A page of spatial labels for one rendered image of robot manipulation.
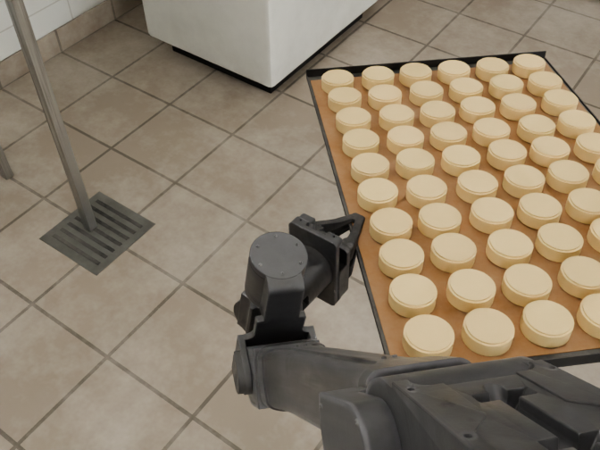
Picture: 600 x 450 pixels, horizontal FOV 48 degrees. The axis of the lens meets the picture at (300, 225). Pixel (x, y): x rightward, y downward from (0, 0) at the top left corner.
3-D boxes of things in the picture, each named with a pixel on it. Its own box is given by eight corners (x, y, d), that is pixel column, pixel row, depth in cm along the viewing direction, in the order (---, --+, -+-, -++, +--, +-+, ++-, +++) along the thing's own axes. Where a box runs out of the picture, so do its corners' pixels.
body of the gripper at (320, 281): (299, 273, 83) (262, 312, 79) (298, 212, 76) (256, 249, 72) (343, 297, 80) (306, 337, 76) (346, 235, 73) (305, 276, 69)
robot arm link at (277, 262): (237, 402, 67) (320, 389, 69) (247, 343, 59) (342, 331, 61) (219, 301, 74) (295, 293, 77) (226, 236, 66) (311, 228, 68)
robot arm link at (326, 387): (374, 527, 28) (598, 480, 31) (357, 387, 29) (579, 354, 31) (229, 404, 69) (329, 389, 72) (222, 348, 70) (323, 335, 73)
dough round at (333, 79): (335, 99, 104) (336, 87, 102) (314, 87, 107) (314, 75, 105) (360, 88, 106) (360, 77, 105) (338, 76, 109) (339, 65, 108)
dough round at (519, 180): (503, 173, 89) (505, 161, 88) (542, 179, 88) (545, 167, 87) (500, 195, 86) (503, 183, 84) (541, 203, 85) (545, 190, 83)
